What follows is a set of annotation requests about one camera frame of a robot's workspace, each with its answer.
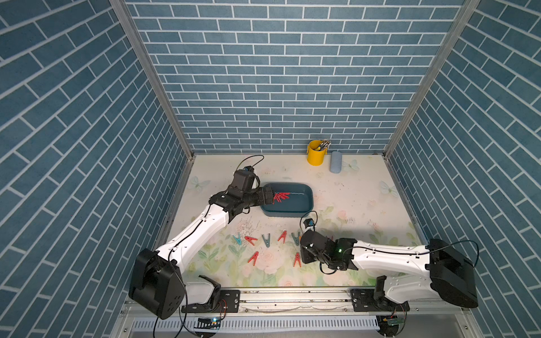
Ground red clothespin in box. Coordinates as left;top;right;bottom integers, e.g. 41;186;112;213
273;192;290;203

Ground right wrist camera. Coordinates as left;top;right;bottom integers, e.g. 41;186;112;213
302;218;316;231

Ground red clothespin row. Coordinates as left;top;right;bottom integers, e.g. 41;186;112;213
293;252;301;267
248;252;259;266

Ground pens in yellow cup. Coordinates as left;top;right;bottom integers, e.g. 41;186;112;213
316;139;331;152

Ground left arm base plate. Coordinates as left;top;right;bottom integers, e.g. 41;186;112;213
181;290;240;313

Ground grey blue cylinder case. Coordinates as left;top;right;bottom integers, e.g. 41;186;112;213
330;151;342;174

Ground aluminium corner post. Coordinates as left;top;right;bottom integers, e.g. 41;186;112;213
383;0;480;163
110;0;194;161

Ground aluminium front rail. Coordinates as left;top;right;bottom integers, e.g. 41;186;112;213
120;286;466;317

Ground dark teal clothespin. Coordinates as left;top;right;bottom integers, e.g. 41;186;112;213
291;232;301;246

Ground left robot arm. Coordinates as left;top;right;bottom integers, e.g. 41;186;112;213
128;166;274;320

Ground aluminium corner post right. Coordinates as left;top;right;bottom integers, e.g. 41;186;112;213
383;0;480;163

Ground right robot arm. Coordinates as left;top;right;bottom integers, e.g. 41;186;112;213
300;229;478;311

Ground aluminium corner post left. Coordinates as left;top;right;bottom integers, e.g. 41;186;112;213
110;0;194;161

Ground dark teal storage box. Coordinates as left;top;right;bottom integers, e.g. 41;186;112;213
261;183;314;218

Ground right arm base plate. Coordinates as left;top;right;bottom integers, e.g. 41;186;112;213
349;288;410;313

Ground yellow pen cup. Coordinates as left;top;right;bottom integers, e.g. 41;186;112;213
307;140;327;166

